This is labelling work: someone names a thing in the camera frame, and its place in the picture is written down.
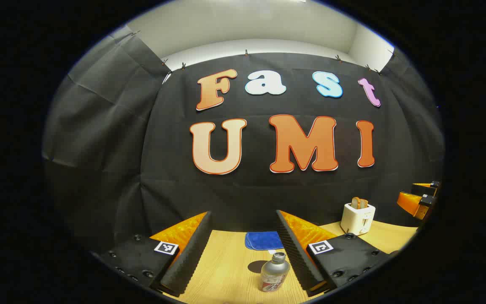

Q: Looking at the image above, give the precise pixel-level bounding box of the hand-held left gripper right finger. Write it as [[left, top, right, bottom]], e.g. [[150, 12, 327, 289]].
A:
[[275, 210, 391, 297]]

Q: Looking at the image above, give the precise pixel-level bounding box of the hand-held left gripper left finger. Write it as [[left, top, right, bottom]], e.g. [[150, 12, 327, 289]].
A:
[[100, 211, 213, 297]]

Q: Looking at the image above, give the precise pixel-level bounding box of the silver water bottle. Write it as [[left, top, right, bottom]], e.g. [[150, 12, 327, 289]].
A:
[[261, 252, 291, 293]]

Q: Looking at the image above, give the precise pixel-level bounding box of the blue towel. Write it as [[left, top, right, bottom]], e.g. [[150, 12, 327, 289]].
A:
[[245, 231, 285, 251]]

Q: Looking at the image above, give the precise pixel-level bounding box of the white toaster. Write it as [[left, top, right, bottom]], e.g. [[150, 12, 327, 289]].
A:
[[340, 203, 376, 236]]

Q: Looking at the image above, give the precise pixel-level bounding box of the black backdrop cloth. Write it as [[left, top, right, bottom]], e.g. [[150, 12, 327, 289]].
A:
[[43, 25, 445, 254]]

